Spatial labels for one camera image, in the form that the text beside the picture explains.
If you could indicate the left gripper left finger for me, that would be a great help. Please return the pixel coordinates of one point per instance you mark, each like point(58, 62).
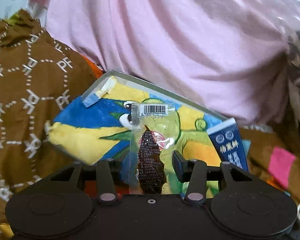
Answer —
point(109, 180)

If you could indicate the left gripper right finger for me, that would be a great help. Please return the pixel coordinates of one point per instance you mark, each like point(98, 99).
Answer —
point(193, 172)

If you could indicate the clear packet dark dried meat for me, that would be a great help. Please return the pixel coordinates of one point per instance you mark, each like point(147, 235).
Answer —
point(155, 130)

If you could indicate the grey tray with drawing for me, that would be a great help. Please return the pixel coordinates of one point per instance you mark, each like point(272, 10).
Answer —
point(117, 120)

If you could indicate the colourful cartoon bedspread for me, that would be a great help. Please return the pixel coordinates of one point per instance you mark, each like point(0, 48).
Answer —
point(275, 157)

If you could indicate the brown PF patterned blanket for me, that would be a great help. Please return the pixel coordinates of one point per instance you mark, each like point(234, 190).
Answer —
point(39, 77)

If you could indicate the pink hanging sheet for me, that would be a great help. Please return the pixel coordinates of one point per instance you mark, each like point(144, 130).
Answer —
point(227, 55)

